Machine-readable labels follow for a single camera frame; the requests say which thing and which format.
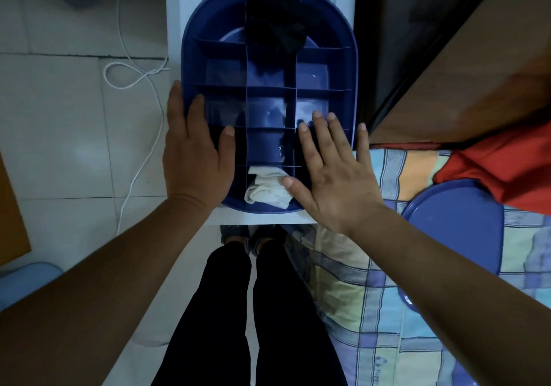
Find red cloth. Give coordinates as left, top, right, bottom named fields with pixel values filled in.
left=432, top=119, right=551, bottom=217

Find person's dark right shoe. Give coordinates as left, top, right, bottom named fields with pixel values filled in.
left=251, top=225, right=286, bottom=256

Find person's left forearm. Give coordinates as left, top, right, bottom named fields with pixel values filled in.
left=0, top=194, right=216, bottom=386

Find white sock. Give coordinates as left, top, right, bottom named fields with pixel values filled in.
left=244, top=165, right=294, bottom=210

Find checked pastel bed sheet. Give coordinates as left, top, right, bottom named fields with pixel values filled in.
left=282, top=148, right=551, bottom=386

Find white cable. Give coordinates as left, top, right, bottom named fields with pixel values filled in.
left=103, top=0, right=171, bottom=236

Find brown wooden board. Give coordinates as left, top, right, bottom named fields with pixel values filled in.
left=0, top=152, right=33, bottom=267

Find person's black trousers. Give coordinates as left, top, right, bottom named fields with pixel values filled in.
left=152, top=240, right=348, bottom=386

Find blue divided organizer box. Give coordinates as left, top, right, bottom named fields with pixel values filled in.
left=181, top=0, right=359, bottom=215

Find person's dark left shoe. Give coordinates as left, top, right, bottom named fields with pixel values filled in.
left=221, top=225, right=251, bottom=256

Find blue oval lid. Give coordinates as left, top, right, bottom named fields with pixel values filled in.
left=398, top=178, right=505, bottom=313

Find person's right hand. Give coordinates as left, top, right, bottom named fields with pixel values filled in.
left=282, top=111, right=384, bottom=236

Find person's dark shoe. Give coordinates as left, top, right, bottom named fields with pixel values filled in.
left=221, top=225, right=251, bottom=256
left=251, top=225, right=286, bottom=256

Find person's left hand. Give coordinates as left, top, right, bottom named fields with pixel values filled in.
left=163, top=81, right=236, bottom=214

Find black furniture panel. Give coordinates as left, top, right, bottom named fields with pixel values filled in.
left=353, top=0, right=511, bottom=137

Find light blue plastic stool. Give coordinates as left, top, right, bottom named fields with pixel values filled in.
left=0, top=262, right=65, bottom=313

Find black sock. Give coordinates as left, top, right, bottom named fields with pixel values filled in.
left=246, top=0, right=322, bottom=55

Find person's right forearm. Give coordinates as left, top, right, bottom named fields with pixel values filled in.
left=344, top=202, right=551, bottom=386

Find brown wooden table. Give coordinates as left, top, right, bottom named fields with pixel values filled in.
left=369, top=0, right=551, bottom=146

